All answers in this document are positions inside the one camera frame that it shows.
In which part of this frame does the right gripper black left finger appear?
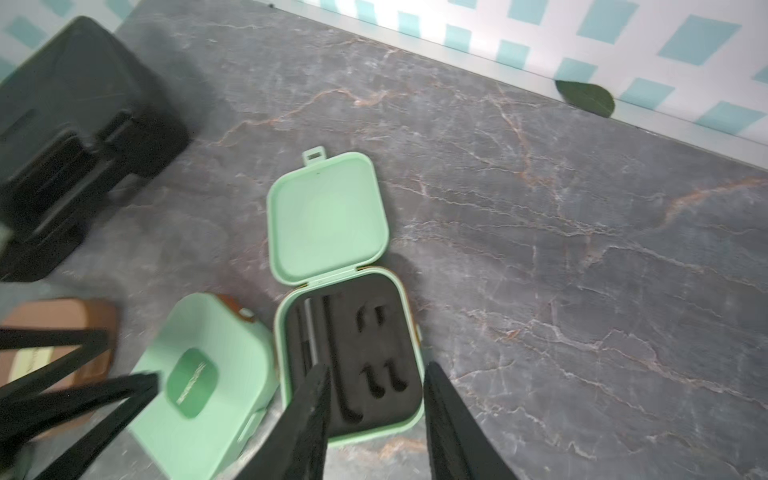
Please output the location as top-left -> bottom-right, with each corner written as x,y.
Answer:
237,364 -> 331,479

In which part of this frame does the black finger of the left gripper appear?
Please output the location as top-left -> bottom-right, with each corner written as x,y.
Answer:
1,373 -> 159,479
0,326 -> 110,404

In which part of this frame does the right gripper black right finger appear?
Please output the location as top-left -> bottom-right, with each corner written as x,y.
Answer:
423,362 -> 516,480

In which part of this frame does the brown clipper case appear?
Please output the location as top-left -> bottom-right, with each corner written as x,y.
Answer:
0,298 -> 119,442

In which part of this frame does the green clipper case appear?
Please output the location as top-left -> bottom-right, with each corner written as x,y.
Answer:
129,293 -> 279,479
267,146 -> 425,447

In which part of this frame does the metal nail file green case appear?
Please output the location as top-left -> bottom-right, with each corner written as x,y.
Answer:
302,298 -> 318,372

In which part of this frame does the black plastic tool case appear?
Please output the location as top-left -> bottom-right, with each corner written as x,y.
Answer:
1,16 -> 190,282

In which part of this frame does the green leaf at wall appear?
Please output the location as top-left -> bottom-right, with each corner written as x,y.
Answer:
555,80 -> 616,118

